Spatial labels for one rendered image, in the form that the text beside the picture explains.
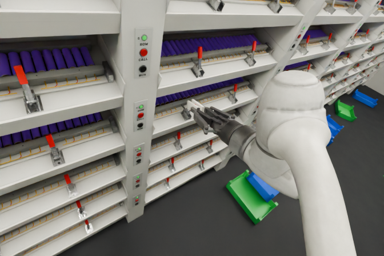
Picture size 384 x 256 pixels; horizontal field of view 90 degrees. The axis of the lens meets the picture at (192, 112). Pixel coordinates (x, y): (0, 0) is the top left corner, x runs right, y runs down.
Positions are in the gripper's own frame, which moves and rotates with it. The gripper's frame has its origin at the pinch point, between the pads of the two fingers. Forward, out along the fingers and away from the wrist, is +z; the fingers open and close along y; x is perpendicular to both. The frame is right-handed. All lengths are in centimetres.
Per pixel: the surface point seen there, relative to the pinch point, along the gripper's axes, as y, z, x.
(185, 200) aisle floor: 11, 16, -83
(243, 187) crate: 55, 2, -86
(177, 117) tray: -3.6, 6.1, -6.6
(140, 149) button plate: -20.0, 4.4, -13.8
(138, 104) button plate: -21.4, -1.1, 7.6
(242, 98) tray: 33.5, 5.3, -7.1
